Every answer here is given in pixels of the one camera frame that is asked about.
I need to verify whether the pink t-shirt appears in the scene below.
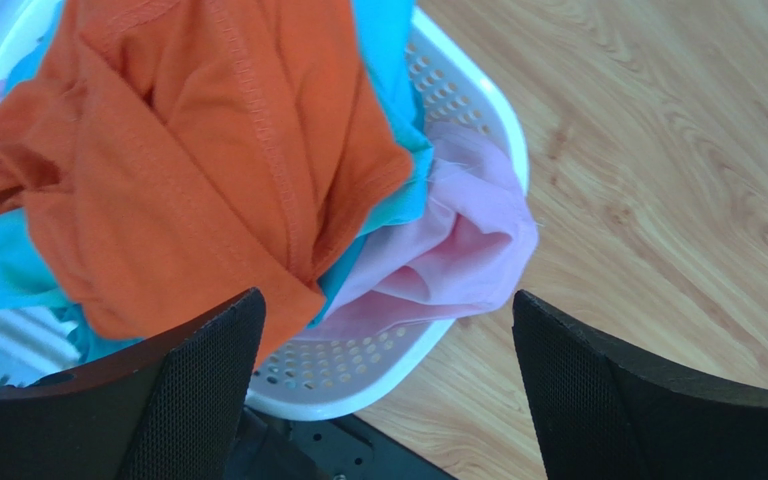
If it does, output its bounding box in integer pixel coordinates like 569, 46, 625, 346
299, 122, 539, 340

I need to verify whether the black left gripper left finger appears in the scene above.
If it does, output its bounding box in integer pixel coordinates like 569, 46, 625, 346
0, 289, 266, 479

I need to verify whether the orange t-shirt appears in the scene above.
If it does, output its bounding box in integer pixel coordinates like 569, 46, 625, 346
0, 0, 416, 366

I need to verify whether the white laundry basket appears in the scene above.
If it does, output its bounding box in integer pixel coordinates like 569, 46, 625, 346
0, 1, 529, 421

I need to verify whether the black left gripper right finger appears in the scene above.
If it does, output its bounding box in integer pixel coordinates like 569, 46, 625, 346
512, 291, 768, 479

